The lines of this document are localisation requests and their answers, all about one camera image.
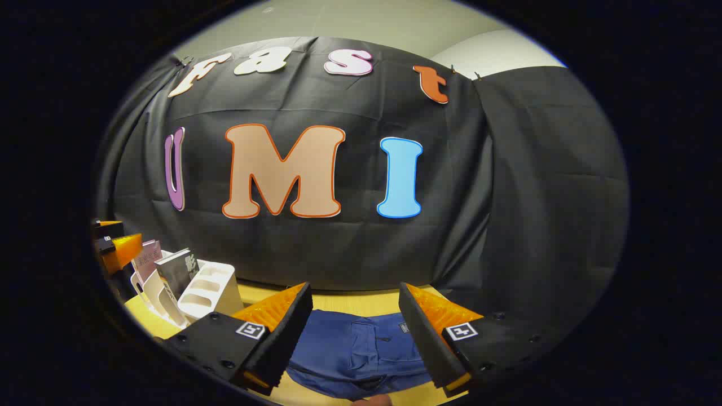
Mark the pink cover book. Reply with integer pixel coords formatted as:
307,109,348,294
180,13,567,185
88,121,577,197
134,240,164,283

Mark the dark cover book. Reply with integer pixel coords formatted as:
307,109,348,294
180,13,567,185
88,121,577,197
154,248,199,299

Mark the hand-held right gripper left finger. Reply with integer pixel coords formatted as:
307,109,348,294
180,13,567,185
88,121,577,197
164,282,314,395

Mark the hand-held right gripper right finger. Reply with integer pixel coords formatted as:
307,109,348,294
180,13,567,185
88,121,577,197
398,282,565,398

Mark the white bookshelf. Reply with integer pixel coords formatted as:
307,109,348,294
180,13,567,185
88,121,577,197
130,251,244,329

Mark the black backdrop cloth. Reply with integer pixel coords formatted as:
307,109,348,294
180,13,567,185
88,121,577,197
93,37,629,339

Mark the blue schoolbag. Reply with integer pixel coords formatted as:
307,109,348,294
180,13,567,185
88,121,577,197
285,309,438,400

